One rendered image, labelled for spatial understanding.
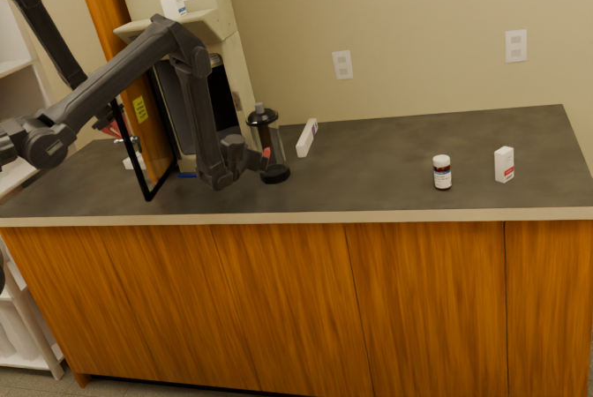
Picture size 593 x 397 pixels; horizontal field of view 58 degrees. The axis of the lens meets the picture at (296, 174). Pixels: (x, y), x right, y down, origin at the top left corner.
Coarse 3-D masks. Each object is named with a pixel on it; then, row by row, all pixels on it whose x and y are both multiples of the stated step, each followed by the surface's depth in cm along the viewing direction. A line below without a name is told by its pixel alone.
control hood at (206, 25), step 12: (192, 12) 167; (204, 12) 162; (216, 12) 166; (132, 24) 170; (144, 24) 165; (192, 24) 160; (204, 24) 160; (216, 24) 165; (120, 36) 170; (204, 36) 167; (216, 36) 166
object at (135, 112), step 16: (144, 80) 179; (128, 96) 167; (144, 96) 177; (128, 112) 165; (144, 112) 176; (128, 128) 164; (144, 128) 175; (160, 128) 187; (144, 144) 173; (160, 144) 185; (144, 160) 172; (160, 160) 184; (144, 176) 171; (160, 176) 182; (144, 192) 170
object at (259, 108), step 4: (256, 104) 170; (260, 104) 170; (256, 108) 170; (260, 108) 170; (252, 112) 173; (256, 112) 171; (260, 112) 170; (264, 112) 171; (268, 112) 170; (272, 112) 171; (248, 116) 173; (252, 116) 170; (256, 116) 169; (260, 116) 169; (264, 116) 169; (268, 116) 169; (272, 116) 170; (248, 120) 171; (252, 120) 169; (256, 120) 169; (260, 120) 168; (264, 120) 168
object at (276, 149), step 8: (256, 128) 170; (264, 128) 170; (272, 128) 171; (256, 136) 172; (264, 136) 171; (272, 136) 171; (280, 136) 175; (256, 144) 173; (264, 144) 172; (272, 144) 172; (280, 144) 175; (272, 152) 173; (280, 152) 175; (272, 160) 174; (280, 160) 176; (272, 168) 176; (280, 168) 177
